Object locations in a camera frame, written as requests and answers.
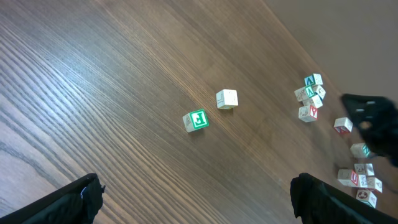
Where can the white block red Q side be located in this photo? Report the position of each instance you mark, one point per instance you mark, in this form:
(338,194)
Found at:
(367,197)

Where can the green letter A block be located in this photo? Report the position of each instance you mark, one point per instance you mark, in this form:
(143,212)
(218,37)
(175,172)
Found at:
(304,93)

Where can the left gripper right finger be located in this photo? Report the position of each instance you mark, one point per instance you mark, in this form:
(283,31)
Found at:
(316,202)

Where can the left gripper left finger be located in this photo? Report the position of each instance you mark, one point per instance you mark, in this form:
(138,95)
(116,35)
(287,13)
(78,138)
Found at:
(76,203)

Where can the red letter V block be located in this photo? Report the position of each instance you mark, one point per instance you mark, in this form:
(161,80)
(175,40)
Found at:
(308,113)

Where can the green letter N block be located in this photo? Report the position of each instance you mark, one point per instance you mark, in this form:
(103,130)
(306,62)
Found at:
(360,150)

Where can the red letter U block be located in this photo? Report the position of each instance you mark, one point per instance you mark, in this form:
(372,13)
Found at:
(348,177)

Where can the green letter E block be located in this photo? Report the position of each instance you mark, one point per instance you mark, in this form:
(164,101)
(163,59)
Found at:
(195,120)

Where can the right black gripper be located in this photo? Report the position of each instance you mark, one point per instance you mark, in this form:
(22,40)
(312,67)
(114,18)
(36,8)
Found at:
(375,117)

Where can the teal block top left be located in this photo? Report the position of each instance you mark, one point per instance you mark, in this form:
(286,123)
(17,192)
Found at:
(313,79)

